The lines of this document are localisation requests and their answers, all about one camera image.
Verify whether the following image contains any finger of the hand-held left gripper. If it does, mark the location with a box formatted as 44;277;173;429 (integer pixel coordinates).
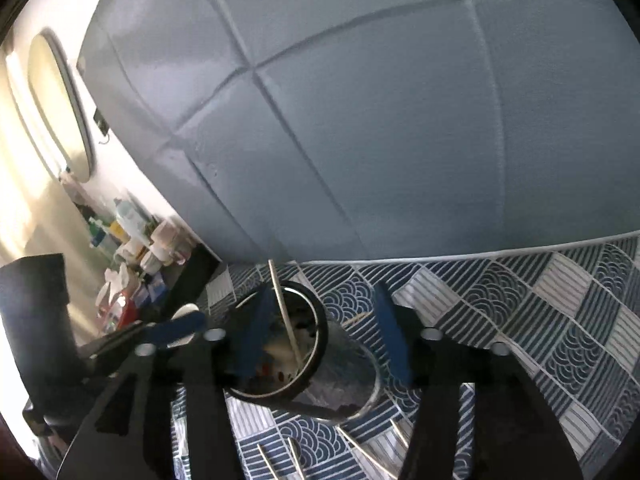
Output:
90;309;209;361

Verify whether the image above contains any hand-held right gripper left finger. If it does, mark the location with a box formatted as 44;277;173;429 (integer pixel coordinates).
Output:
57;289;282;480

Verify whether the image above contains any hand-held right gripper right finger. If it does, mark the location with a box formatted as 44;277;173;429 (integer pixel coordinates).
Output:
374;282;586;480

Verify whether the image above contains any black metal cup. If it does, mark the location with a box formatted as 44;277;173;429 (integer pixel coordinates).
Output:
222;280;387;422

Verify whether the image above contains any cluster of toiletry bottles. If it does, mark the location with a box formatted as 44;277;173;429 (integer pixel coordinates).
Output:
74;194;197;333

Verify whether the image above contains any blue white patterned tablecloth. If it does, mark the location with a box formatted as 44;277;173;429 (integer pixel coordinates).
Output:
170;232;640;480

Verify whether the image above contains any wall socket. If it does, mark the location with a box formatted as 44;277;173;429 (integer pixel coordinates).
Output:
92;107;112;140

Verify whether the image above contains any oval wall mirror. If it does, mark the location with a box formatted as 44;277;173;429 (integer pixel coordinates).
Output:
26;29;97;182

